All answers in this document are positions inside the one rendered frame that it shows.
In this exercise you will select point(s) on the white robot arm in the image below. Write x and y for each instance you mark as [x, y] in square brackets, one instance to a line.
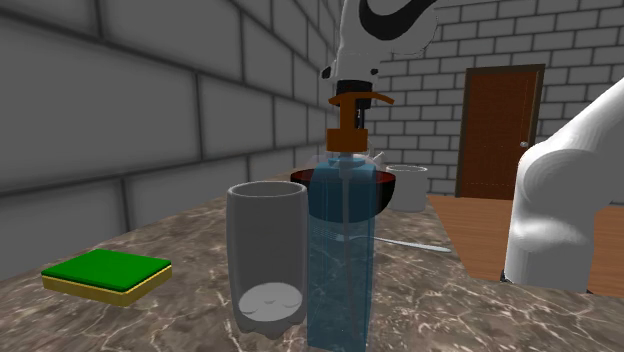
[551, 195]

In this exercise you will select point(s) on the white cup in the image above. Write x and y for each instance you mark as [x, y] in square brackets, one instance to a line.
[408, 187]

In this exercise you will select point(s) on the dark red bowl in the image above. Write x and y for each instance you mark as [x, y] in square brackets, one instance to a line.
[385, 187]

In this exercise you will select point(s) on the green and yellow sponge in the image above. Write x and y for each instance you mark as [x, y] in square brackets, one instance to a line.
[105, 270]

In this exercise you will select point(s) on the blue soap dispenser orange pump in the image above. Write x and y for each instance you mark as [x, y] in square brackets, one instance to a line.
[341, 253]

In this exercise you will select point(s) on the grey translucent cup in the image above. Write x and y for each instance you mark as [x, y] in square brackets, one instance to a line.
[265, 234]

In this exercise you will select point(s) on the brown wooden door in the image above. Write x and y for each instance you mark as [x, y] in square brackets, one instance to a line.
[495, 136]

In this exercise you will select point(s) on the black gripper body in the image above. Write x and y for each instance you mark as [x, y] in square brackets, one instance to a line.
[349, 86]

